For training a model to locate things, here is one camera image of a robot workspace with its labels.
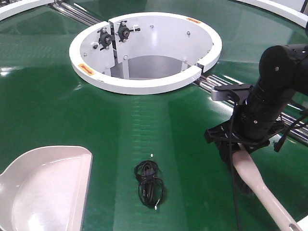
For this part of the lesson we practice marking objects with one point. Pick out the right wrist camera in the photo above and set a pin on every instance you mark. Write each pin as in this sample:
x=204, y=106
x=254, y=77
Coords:
x=235, y=92

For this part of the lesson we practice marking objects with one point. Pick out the white rail segment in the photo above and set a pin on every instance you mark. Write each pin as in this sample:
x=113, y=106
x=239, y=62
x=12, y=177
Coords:
x=281, y=10
x=21, y=6

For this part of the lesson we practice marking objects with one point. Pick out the left green bearing block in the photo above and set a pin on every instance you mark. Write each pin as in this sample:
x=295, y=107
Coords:
x=105, y=38

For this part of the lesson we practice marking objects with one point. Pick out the right green bearing block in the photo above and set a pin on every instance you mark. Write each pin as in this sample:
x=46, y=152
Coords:
x=124, y=32

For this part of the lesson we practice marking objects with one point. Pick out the green bearing block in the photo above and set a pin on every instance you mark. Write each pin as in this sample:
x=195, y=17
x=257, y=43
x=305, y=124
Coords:
x=105, y=38
x=124, y=32

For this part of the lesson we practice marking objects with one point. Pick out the far steel conveyor rollers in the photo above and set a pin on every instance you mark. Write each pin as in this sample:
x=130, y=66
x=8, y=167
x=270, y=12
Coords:
x=74, y=13

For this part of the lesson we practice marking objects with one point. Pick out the near steel conveyor rollers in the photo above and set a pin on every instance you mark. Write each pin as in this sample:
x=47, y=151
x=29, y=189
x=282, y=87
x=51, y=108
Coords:
x=209, y=82

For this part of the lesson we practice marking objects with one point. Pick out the white outer rail right segment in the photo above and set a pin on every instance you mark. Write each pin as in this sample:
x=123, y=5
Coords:
x=281, y=10

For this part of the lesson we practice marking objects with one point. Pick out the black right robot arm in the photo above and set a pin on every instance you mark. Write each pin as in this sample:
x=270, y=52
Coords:
x=283, y=71

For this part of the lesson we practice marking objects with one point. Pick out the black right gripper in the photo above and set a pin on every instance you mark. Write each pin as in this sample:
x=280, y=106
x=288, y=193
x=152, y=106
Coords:
x=252, y=134

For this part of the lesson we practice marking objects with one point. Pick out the white outer rail left segment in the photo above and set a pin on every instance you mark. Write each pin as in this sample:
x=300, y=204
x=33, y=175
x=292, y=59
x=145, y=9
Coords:
x=21, y=6

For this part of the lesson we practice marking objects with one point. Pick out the pink plastic dustpan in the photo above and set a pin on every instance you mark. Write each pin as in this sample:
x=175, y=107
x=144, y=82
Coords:
x=45, y=189

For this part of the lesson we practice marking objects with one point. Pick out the steel conveyor rollers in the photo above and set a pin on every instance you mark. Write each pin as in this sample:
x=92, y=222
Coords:
x=74, y=13
x=209, y=82

